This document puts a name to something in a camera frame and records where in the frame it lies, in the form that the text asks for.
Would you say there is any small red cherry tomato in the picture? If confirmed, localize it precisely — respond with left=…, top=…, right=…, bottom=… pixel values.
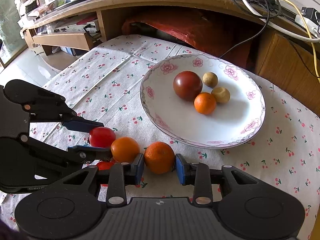
left=96, top=160, right=115, bottom=171

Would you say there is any bright red tomato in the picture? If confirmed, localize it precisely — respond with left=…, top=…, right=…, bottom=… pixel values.
left=89, top=127, right=116, bottom=148

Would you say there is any large orange tangerine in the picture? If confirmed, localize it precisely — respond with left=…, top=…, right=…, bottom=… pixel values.
left=144, top=141, right=175, bottom=174

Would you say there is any small orange tangerine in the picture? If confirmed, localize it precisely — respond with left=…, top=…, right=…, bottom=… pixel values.
left=194, top=92, right=216, bottom=115

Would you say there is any dark red tomato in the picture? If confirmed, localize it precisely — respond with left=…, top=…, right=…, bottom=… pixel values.
left=173, top=71, right=203, bottom=101

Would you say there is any white floral plate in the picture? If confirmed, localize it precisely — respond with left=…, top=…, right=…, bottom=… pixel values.
left=140, top=54, right=266, bottom=148

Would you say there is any dented tan longan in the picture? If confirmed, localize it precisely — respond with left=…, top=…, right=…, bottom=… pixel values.
left=211, top=87, right=231, bottom=103

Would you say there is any round tan longan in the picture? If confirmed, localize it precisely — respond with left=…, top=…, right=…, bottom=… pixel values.
left=202, top=72, right=219, bottom=88

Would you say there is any red cloth bag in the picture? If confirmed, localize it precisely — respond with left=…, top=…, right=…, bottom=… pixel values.
left=121, top=7, right=260, bottom=70

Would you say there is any wooden tv cabinet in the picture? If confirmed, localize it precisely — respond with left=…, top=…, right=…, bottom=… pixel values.
left=23, top=0, right=319, bottom=113

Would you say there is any white power strip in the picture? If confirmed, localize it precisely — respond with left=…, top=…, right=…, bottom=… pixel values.
left=295, top=15, right=319, bottom=37

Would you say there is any black power adapter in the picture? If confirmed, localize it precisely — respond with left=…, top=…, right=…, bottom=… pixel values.
left=301, top=7, right=319, bottom=23

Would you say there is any yellow network cable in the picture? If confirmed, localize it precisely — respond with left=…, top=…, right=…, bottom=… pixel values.
left=222, top=0, right=320, bottom=83

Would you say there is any thin black cable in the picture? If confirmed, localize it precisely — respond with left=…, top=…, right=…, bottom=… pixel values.
left=213, top=0, right=320, bottom=78

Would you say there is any thick white cable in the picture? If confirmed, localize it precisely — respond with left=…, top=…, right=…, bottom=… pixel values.
left=238, top=0, right=320, bottom=43

